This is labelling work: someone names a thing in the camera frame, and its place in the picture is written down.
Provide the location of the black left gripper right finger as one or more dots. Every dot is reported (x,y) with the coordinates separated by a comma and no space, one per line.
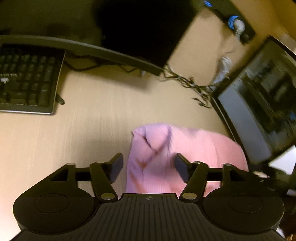
(232,199)

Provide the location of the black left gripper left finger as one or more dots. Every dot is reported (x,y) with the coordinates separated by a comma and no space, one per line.
(68,198)

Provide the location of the pink child sweater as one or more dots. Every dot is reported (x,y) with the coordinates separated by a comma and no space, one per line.
(150,165)

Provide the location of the black keyboard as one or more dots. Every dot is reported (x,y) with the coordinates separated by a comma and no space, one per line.
(29,78)

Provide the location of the curved black monitor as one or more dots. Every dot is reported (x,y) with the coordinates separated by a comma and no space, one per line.
(142,34)

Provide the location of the black power strip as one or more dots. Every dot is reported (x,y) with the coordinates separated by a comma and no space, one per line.
(232,17)

